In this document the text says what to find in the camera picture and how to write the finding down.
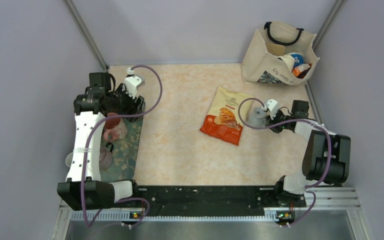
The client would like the cream white mug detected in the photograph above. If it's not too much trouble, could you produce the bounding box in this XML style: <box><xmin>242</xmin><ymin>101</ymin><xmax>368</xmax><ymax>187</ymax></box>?
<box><xmin>65</xmin><ymin>152</ymin><xmax>74</xmax><ymax>168</ymax></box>

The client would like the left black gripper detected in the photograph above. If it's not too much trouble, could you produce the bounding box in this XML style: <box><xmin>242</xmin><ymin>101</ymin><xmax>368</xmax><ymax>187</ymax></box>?
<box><xmin>108</xmin><ymin>82</ymin><xmax>145</xmax><ymax>122</ymax></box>

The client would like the orange snack packet in bag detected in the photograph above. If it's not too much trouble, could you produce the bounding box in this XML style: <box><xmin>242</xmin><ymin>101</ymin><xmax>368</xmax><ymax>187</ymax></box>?
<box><xmin>292</xmin><ymin>63</ymin><xmax>312</xmax><ymax>79</ymax></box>

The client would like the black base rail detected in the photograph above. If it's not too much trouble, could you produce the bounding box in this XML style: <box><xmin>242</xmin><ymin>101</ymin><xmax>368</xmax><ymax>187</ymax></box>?
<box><xmin>109</xmin><ymin>184</ymin><xmax>307</xmax><ymax>218</ymax></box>

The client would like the orange chips bag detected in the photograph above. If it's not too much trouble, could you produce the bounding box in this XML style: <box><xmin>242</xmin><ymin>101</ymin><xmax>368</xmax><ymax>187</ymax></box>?
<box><xmin>199</xmin><ymin>86</ymin><xmax>252</xmax><ymax>146</ymax></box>

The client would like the beige canvas tote bag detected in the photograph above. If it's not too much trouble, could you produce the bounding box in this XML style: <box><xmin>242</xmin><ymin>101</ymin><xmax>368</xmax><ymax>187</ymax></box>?
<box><xmin>241</xmin><ymin>21</ymin><xmax>320</xmax><ymax>86</ymax></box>

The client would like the metal corner frame rail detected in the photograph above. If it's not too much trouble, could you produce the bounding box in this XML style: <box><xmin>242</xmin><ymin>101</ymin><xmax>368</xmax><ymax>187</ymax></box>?
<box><xmin>62</xmin><ymin>0</ymin><xmax>109</xmax><ymax>72</ymax></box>

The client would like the large pink mug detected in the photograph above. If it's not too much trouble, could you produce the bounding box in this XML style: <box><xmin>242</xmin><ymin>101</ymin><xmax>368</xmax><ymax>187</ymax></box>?
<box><xmin>102</xmin><ymin>117</ymin><xmax>128</xmax><ymax>143</ymax></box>

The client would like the teal floral placemat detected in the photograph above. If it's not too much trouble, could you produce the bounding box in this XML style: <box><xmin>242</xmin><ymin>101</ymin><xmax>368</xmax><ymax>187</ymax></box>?
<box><xmin>100</xmin><ymin>117</ymin><xmax>144</xmax><ymax>183</ymax></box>

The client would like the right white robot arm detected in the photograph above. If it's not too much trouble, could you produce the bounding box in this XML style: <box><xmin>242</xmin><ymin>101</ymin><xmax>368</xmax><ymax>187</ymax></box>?
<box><xmin>265</xmin><ymin>99</ymin><xmax>351</xmax><ymax>206</ymax></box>

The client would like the light blue white mug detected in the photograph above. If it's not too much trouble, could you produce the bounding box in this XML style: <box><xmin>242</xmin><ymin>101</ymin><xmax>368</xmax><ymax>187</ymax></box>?
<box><xmin>246</xmin><ymin>107</ymin><xmax>267</xmax><ymax>128</ymax></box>

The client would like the lilac mug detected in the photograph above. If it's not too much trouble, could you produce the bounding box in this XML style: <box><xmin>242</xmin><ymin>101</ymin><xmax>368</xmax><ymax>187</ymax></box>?
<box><xmin>99</xmin><ymin>142</ymin><xmax>114</xmax><ymax>170</ymax></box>

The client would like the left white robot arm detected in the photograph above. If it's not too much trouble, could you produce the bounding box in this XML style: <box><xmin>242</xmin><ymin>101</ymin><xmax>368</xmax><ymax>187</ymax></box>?
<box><xmin>57</xmin><ymin>70</ymin><xmax>145</xmax><ymax>211</ymax></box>

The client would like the blue white package in bag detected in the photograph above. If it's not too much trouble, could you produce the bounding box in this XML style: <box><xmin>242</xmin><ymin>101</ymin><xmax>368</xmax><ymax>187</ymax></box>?
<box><xmin>286</xmin><ymin>52</ymin><xmax>306</xmax><ymax>68</ymax></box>

